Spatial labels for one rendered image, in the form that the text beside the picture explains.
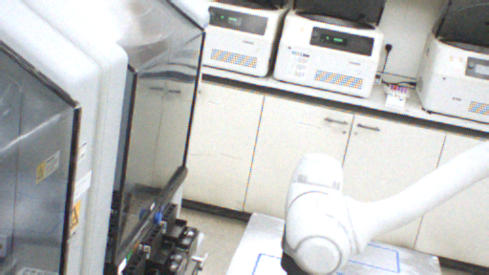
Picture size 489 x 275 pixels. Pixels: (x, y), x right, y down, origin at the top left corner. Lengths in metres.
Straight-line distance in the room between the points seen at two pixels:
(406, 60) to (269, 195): 1.24
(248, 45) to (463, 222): 1.58
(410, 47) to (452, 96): 0.67
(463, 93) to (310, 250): 2.64
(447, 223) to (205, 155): 1.45
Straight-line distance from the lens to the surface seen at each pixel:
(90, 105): 1.03
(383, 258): 1.99
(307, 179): 1.21
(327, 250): 1.05
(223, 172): 3.76
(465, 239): 3.90
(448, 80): 3.59
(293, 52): 3.53
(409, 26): 4.15
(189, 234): 1.88
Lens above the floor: 1.68
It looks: 18 degrees down
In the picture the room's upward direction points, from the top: 10 degrees clockwise
